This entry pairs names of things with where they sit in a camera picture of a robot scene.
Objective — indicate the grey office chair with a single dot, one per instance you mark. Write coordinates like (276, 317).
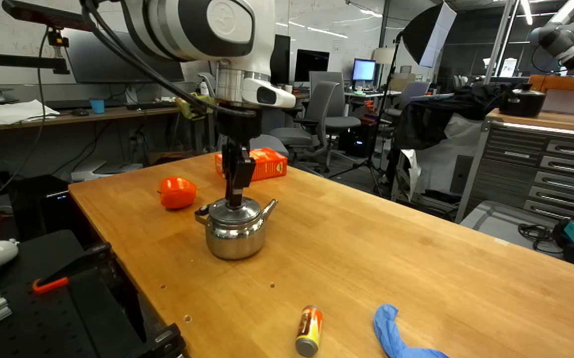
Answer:
(308, 140)

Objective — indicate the grey drawer cabinet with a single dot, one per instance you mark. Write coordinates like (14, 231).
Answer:
(527, 164)

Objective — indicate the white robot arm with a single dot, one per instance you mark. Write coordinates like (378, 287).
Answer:
(237, 35)

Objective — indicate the orange cracker box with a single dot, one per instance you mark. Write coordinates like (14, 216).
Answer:
(268, 164)

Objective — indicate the silver teapot lid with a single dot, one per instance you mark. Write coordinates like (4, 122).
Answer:
(227, 216)

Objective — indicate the grey plastic bin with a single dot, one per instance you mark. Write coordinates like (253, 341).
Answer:
(503, 221)

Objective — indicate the orange handled clamp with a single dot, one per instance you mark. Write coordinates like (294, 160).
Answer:
(62, 277)

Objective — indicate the silver metal teapot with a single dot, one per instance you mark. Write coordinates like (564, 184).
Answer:
(239, 241)

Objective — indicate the black pot on cabinet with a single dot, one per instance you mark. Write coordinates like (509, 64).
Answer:
(523, 102)

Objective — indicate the orange tomato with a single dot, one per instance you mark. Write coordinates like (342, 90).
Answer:
(177, 194)

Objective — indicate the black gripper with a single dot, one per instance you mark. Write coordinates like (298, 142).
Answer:
(239, 126)

